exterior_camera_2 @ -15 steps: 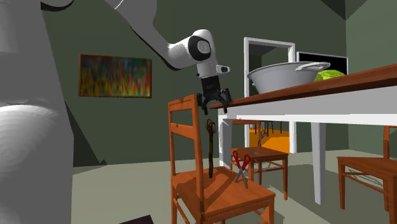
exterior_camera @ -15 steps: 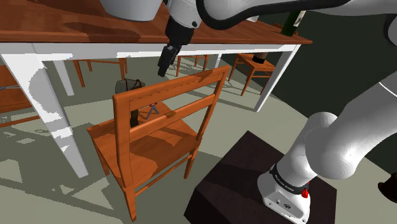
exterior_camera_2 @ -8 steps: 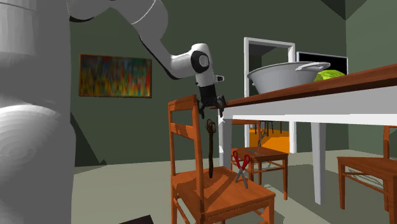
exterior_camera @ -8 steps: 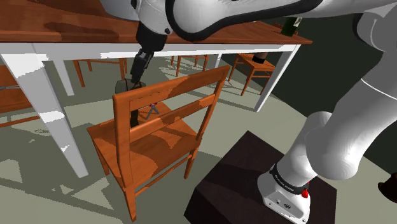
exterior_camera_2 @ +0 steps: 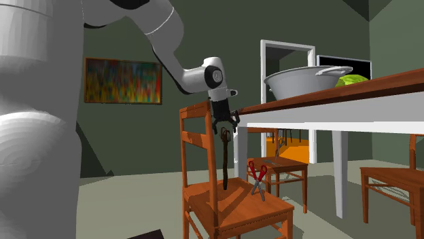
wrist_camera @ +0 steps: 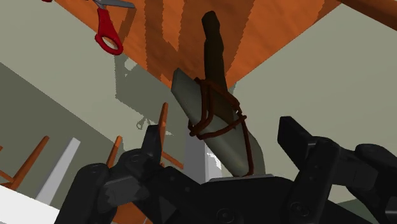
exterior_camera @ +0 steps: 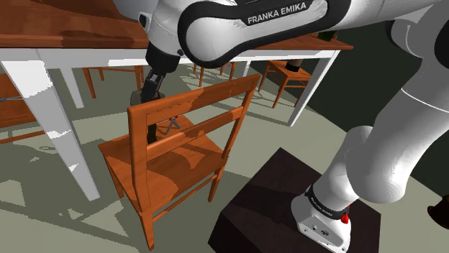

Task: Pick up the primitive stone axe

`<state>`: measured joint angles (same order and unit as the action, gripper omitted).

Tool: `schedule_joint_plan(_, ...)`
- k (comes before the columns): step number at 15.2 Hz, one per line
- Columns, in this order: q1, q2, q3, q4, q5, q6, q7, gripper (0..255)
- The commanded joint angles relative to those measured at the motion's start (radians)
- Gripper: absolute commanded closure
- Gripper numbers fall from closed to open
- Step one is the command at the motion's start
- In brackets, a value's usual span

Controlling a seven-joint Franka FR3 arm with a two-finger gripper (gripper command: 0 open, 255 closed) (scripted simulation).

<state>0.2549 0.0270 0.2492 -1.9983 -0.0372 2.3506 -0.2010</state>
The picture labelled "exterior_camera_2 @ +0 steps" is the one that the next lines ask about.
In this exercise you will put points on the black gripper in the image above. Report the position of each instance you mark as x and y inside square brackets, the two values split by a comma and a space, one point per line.
[220, 110]

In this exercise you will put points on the colourful framed wall picture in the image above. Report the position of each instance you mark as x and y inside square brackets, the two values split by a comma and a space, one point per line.
[122, 81]

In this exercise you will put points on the large grey basin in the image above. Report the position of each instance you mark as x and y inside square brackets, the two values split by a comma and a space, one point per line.
[298, 84]

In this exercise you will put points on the black flat screen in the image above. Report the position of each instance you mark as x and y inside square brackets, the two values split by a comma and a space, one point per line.
[344, 63]

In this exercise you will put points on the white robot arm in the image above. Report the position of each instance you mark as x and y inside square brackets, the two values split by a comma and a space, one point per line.
[39, 139]

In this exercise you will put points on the grey metal scissors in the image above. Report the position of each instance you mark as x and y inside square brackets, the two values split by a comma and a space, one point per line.
[277, 155]

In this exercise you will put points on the white door frame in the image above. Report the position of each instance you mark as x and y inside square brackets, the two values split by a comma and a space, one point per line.
[263, 82]

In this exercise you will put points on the wood-topped table with white frame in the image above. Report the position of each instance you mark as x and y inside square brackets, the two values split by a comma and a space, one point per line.
[341, 112]

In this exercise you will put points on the wooden chair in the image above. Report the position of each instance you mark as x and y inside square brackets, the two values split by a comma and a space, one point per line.
[232, 205]
[394, 178]
[288, 165]

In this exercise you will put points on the dark brown long thin tool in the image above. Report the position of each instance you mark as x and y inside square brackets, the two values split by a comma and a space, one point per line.
[226, 159]

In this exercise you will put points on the green cabbage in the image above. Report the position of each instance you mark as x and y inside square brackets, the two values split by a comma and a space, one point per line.
[351, 80]

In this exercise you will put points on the dark robot stand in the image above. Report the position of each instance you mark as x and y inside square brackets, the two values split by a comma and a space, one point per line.
[150, 235]

